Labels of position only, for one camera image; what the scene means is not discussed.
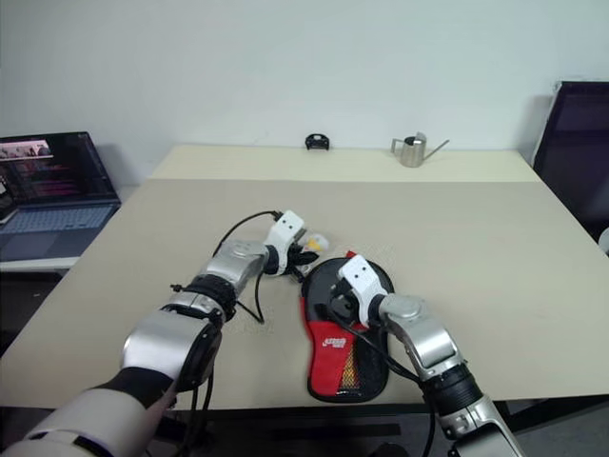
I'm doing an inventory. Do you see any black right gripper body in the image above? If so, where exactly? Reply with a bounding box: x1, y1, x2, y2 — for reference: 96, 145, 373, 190
326, 280, 365, 328

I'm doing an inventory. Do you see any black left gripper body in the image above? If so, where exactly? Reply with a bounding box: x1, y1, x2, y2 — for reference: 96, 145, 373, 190
284, 240, 306, 278

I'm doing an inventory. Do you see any white yellow plush charm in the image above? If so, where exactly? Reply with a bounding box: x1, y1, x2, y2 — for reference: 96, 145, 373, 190
304, 230, 331, 253

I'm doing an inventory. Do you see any black and red paddle case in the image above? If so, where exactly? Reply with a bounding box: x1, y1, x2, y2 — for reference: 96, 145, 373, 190
298, 248, 397, 402

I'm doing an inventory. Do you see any black bar under table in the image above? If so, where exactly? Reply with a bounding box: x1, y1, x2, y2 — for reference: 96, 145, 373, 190
208, 420, 402, 437

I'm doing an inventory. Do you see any silver metal watering can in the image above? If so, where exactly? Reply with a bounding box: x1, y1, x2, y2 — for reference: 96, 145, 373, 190
390, 130, 451, 169

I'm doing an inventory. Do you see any open blue laptop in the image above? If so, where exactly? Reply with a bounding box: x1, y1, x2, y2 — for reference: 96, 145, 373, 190
0, 130, 122, 264

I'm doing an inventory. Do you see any black office chair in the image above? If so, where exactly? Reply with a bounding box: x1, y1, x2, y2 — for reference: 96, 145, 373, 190
531, 79, 609, 245

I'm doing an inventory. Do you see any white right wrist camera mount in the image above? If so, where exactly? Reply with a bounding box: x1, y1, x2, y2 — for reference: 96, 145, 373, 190
336, 253, 387, 330

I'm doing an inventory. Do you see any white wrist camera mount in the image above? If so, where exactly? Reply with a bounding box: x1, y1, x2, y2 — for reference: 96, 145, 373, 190
264, 209, 306, 278
336, 253, 387, 330

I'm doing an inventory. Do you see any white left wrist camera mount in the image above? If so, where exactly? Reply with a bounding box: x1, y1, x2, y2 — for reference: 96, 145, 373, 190
264, 209, 306, 278

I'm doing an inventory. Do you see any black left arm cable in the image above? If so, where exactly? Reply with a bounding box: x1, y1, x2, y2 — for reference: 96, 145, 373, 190
180, 209, 286, 457

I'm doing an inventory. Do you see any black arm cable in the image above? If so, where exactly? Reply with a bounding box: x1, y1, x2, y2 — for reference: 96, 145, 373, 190
327, 304, 437, 457
180, 209, 286, 457

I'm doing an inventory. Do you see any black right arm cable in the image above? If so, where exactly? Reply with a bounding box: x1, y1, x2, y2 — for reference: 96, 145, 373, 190
327, 304, 437, 457

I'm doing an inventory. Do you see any black table frame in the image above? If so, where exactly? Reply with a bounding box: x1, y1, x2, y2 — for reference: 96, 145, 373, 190
156, 398, 575, 442

